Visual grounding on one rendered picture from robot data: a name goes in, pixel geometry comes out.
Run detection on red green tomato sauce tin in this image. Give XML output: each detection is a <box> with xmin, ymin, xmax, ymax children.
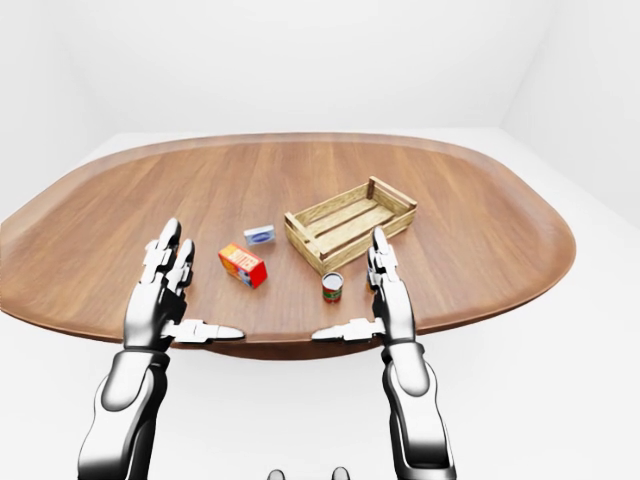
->
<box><xmin>321</xmin><ymin>271</ymin><xmax>345</xmax><ymax>304</ymax></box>

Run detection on red orange printed food box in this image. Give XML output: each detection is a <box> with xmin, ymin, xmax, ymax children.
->
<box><xmin>217</xmin><ymin>242</ymin><xmax>268</xmax><ymax>290</ymax></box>

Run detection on wooden slat tray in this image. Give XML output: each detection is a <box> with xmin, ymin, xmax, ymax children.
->
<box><xmin>284</xmin><ymin>175</ymin><xmax>419</xmax><ymax>276</ymax></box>

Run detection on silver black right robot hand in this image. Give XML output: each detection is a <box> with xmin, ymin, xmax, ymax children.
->
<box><xmin>311</xmin><ymin>226</ymin><xmax>417</xmax><ymax>347</ymax></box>

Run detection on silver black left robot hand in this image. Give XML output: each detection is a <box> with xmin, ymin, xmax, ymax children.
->
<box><xmin>122</xmin><ymin>217</ymin><xmax>246</xmax><ymax>351</ymax></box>

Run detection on small blue grey printed box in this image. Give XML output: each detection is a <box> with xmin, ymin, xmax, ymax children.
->
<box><xmin>243</xmin><ymin>225</ymin><xmax>278</xmax><ymax>247</ymax></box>

